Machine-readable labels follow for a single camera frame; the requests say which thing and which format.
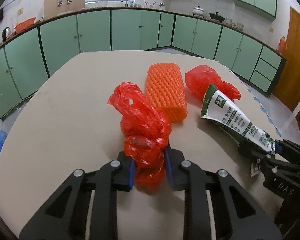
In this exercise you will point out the black wok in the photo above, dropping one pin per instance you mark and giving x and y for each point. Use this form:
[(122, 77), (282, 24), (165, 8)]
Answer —
[(217, 17)]

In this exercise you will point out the orange basket on counter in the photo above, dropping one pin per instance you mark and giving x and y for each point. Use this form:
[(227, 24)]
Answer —
[(20, 27)]

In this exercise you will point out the white cooking pot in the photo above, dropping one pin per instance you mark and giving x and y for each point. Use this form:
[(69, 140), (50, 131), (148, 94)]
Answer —
[(198, 11)]

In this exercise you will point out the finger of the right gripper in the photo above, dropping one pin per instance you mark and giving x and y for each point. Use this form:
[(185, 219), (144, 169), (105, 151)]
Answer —
[(288, 150), (255, 154)]

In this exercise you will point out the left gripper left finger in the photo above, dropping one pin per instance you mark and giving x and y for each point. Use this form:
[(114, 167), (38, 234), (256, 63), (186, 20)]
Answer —
[(84, 206)]

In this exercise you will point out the electric kettle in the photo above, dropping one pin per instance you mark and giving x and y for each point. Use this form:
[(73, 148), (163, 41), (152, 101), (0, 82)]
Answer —
[(6, 34)]

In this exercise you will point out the orange foam net sleeve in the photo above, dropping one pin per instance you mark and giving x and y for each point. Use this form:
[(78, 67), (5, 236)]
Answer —
[(165, 90)]

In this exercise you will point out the red plastic bag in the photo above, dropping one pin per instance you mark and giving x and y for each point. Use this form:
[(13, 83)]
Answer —
[(200, 77), (146, 130)]

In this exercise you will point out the green lower kitchen cabinets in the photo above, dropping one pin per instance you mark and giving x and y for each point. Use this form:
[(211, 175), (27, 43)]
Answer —
[(31, 57)]

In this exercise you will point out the orange thermos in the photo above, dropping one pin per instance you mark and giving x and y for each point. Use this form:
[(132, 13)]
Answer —
[(282, 45)]

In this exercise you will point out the cardboard box on counter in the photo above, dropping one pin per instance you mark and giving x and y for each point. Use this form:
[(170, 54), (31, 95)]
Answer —
[(53, 8)]

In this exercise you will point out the green white milk pouch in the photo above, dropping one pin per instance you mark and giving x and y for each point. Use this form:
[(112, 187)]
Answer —
[(219, 108)]

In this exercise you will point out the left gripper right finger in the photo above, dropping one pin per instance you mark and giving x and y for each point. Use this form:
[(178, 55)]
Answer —
[(216, 199)]

